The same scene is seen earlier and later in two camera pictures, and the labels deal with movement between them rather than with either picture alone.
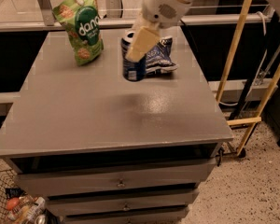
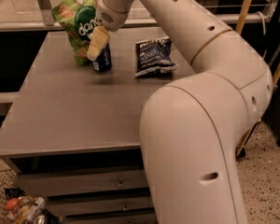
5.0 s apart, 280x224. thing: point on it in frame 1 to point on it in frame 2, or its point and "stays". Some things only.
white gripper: x=161 y=6 to x=113 y=19
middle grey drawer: x=66 y=206 stays
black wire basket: x=10 y=203 stays
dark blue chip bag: x=159 y=60 stays
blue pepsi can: x=133 y=71 to x=104 y=63
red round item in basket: x=12 y=203 stays
